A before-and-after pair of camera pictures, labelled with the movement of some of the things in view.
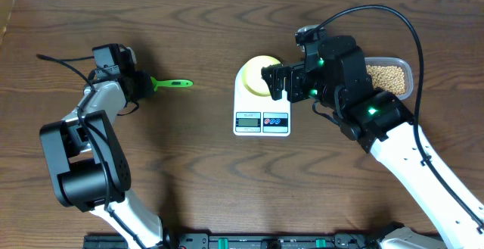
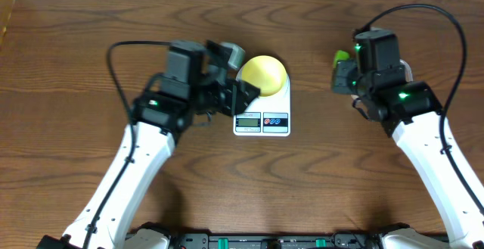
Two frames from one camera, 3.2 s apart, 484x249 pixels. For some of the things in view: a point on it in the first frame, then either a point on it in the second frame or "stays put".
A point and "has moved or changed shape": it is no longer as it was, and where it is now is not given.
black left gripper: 147,88 to 229,102
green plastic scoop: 171,83 has moved or changed shape
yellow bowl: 252,74 stays put
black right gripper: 293,75 to 339,74
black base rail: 246,241 stays put
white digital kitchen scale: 258,115 stays put
